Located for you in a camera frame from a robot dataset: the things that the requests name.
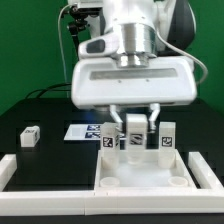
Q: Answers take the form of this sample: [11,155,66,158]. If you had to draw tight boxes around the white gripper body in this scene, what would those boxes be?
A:
[71,57,197,108]

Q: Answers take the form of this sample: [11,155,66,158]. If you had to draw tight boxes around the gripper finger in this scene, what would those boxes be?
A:
[109,105,123,132]
[148,103,160,132]

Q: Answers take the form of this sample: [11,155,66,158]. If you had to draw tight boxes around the white square table top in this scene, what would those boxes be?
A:
[94,149,196,190]

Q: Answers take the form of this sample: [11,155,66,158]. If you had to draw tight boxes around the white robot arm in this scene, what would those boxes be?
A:
[71,0,196,129]

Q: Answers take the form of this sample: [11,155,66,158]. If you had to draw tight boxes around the marker plate with tags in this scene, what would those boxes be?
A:
[63,124,148,142]

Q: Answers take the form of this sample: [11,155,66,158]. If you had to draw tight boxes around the white U-shaped fence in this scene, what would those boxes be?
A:
[0,152,224,216]

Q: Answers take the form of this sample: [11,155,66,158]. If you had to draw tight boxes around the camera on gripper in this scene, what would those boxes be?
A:
[78,32,119,60]

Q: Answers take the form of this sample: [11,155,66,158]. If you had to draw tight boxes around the black cables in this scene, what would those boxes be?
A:
[25,83,73,100]

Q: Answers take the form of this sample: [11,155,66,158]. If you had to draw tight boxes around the grey cable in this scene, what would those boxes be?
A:
[57,3,70,84]

